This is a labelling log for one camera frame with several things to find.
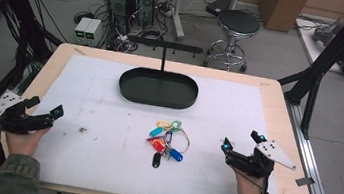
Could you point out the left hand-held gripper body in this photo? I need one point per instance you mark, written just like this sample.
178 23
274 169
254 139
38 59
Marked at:
19 120

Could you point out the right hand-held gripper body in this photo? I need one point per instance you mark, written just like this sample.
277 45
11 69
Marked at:
252 164

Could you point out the black key stand with tray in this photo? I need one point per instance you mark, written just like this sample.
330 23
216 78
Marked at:
158 90

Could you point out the person's right hand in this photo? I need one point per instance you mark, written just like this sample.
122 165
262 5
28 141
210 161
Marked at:
250 186

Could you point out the person's left hand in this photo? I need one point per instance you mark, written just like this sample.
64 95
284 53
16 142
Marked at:
24 143

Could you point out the grey tape piece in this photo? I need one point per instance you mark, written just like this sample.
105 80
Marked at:
304 181

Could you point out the white foam mat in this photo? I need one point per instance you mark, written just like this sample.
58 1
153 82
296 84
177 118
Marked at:
102 155

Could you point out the white bench power supply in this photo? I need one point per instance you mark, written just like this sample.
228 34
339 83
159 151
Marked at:
93 31
81 29

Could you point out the black round stool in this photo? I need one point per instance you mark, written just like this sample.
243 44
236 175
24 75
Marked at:
238 23

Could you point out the large black computer tower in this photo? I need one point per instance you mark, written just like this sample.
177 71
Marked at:
121 3

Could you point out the cardboard box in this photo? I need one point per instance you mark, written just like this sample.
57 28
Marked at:
282 9

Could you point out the small black computer tower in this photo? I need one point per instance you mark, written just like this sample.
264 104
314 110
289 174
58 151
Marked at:
146 1

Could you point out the white desk leg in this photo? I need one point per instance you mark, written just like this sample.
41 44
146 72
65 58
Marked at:
178 10

